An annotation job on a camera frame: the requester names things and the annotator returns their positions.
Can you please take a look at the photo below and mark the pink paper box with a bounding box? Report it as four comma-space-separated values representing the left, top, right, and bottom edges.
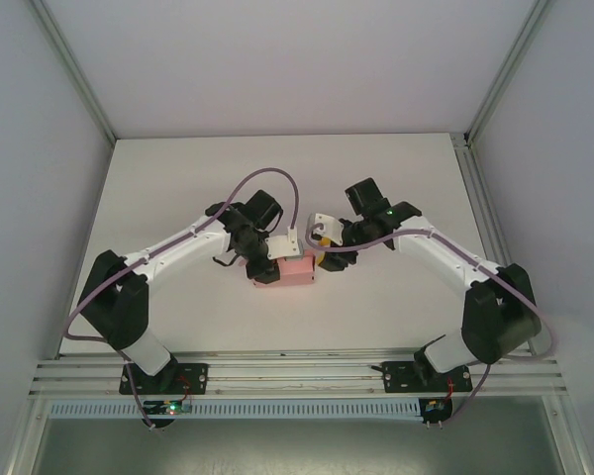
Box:
249, 249, 319, 291

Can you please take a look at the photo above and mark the small circuit board green light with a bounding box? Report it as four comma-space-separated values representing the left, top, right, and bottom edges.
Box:
146, 400, 192, 416

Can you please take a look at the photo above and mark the aluminium mounting rail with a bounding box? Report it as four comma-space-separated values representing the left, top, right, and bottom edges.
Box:
29, 348, 570, 397

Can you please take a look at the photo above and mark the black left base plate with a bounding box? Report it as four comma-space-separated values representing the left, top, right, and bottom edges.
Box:
118, 362, 210, 397

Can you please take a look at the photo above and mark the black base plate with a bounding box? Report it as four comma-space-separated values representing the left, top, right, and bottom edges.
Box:
118, 362, 210, 397
383, 360, 474, 395

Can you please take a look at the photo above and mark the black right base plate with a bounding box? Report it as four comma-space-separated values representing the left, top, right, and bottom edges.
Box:
383, 360, 474, 395

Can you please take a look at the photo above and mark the white slotted cable duct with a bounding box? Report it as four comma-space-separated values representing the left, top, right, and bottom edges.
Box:
47, 399, 422, 421

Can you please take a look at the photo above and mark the short purple base cable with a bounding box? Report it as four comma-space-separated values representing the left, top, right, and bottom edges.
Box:
443, 362, 494, 430
127, 376, 158, 432

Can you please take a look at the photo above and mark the aluminium frame post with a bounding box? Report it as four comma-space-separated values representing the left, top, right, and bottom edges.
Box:
464, 0, 558, 147
28, 0, 116, 145
544, 395, 594, 475
2, 395, 50, 475

